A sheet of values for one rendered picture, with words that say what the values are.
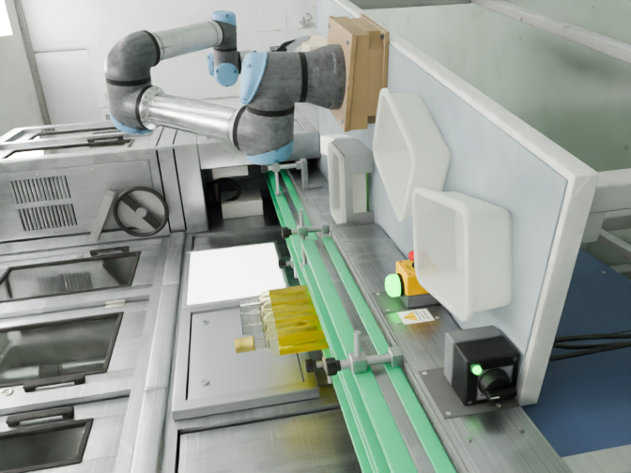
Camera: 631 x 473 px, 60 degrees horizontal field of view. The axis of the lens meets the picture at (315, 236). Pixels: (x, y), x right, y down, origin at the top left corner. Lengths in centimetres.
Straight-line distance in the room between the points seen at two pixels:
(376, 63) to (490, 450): 84
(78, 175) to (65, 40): 329
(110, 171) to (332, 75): 125
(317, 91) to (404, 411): 75
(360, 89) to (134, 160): 120
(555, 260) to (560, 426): 26
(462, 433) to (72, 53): 509
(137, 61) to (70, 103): 408
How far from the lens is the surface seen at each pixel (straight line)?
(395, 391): 91
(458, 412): 85
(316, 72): 130
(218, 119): 141
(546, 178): 73
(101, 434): 141
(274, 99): 130
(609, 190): 78
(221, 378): 140
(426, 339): 99
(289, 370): 140
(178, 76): 497
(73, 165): 232
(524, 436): 83
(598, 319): 116
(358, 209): 151
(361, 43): 127
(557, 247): 73
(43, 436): 147
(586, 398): 95
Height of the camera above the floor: 113
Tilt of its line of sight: 8 degrees down
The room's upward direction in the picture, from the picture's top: 97 degrees counter-clockwise
